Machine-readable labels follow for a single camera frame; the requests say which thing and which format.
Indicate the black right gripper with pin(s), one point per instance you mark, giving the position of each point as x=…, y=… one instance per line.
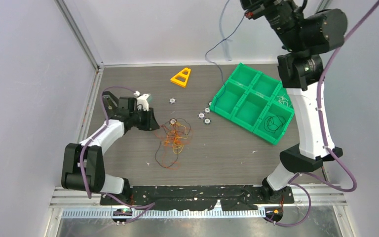
x=256, y=9

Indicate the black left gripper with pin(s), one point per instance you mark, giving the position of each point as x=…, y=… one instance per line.
x=150, y=123

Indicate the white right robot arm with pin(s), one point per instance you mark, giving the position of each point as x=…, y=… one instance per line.
x=301, y=71

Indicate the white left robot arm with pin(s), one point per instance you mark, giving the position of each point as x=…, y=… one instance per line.
x=83, y=165

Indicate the brown round token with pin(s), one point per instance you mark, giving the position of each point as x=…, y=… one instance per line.
x=172, y=121

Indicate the round token middle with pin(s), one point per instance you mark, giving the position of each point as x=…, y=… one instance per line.
x=201, y=115

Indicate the yellow triangular plastic piece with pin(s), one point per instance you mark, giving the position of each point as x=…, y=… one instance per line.
x=181, y=78

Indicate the green compartment bin tray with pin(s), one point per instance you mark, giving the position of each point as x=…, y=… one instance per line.
x=256, y=102

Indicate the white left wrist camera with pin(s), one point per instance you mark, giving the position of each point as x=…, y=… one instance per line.
x=143, y=101

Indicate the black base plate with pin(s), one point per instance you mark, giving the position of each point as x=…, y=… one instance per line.
x=200, y=198

